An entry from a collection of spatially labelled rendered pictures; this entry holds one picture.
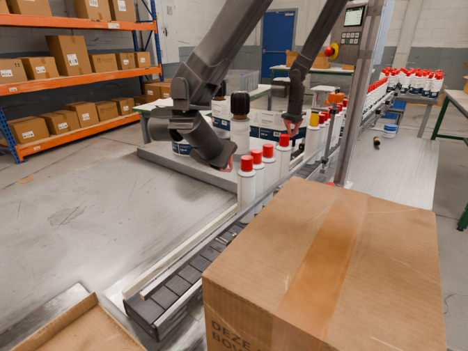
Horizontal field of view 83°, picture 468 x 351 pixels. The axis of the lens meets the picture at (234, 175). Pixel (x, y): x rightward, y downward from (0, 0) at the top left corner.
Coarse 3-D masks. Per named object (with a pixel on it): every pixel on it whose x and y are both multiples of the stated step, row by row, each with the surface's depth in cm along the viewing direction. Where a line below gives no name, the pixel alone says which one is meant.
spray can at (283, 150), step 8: (280, 136) 86; (288, 136) 85; (280, 144) 87; (288, 144) 87; (280, 152) 87; (288, 152) 87; (280, 160) 88; (288, 160) 88; (280, 168) 89; (288, 168) 90; (280, 176) 91
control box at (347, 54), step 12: (384, 12) 82; (336, 24) 93; (384, 24) 84; (336, 36) 94; (360, 36) 84; (384, 36) 86; (336, 48) 95; (348, 48) 90; (336, 60) 96; (348, 60) 90
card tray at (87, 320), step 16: (80, 304) 56; (96, 304) 59; (64, 320) 54; (80, 320) 56; (96, 320) 56; (112, 320) 56; (32, 336) 49; (48, 336) 52; (64, 336) 53; (80, 336) 53; (96, 336) 53; (112, 336) 53; (128, 336) 53
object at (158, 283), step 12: (324, 144) 113; (312, 156) 102; (300, 168) 95; (264, 192) 78; (252, 204) 72; (240, 216) 68; (228, 228) 64; (204, 240) 59; (192, 252) 56; (180, 264) 53; (168, 276) 50; (156, 288) 48; (144, 300) 47
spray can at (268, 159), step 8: (264, 144) 79; (272, 144) 79; (264, 152) 78; (272, 152) 78; (264, 160) 78; (272, 160) 78; (272, 168) 79; (264, 176) 80; (272, 176) 81; (264, 184) 82; (272, 184) 82; (272, 192) 84; (264, 200) 84
